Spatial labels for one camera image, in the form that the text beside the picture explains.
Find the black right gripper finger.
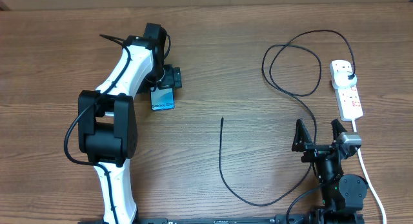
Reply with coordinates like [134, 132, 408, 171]
[292, 119, 313, 152]
[331, 119, 347, 141]

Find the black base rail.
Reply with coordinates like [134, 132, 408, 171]
[77, 213, 365, 224]

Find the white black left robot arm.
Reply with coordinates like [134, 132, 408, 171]
[63, 23, 182, 223]

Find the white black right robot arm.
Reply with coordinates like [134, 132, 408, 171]
[283, 119, 369, 223]

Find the white power strip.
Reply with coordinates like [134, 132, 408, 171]
[330, 60, 363, 121]

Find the Galaxy smartphone blue screen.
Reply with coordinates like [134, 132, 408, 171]
[150, 88, 175, 111]

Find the black charger cable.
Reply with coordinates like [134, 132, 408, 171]
[219, 29, 358, 207]

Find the white power strip cord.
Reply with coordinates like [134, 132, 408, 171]
[350, 119, 388, 224]

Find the white charger plug adapter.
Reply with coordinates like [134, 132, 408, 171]
[332, 70, 358, 89]

